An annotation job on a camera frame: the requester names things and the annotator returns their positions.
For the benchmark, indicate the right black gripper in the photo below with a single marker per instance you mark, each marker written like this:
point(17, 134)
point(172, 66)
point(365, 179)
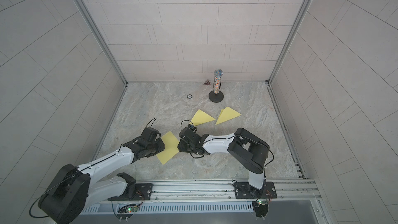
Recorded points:
point(181, 145)

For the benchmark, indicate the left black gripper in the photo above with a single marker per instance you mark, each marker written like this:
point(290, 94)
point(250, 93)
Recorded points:
point(161, 146)

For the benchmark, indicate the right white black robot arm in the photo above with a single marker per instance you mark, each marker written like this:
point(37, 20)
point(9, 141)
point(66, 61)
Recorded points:
point(249, 150)

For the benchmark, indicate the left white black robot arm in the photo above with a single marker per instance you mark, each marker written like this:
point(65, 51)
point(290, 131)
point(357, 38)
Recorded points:
point(74, 188)

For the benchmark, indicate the colourful tube on black stand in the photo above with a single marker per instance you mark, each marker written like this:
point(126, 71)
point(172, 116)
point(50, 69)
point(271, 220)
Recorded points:
point(216, 95)

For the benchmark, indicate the left controller circuit board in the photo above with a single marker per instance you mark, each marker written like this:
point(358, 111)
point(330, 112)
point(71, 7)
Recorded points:
point(128, 211)

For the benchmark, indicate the controller circuit board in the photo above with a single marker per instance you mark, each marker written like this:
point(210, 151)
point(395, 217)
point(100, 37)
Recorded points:
point(128, 211)
point(260, 209)

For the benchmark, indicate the right controller circuit board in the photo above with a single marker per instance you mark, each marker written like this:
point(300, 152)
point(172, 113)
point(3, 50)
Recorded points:
point(260, 209)

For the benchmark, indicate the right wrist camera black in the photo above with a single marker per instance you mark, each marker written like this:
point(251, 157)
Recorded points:
point(192, 128)

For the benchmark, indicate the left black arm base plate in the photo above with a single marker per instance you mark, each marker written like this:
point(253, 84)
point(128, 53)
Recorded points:
point(144, 192)

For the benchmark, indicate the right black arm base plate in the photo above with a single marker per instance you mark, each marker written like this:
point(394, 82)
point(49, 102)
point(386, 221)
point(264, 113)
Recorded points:
point(244, 191)

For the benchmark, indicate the aluminium mounting rail frame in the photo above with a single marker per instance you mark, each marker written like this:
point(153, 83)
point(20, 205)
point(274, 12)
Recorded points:
point(222, 190)

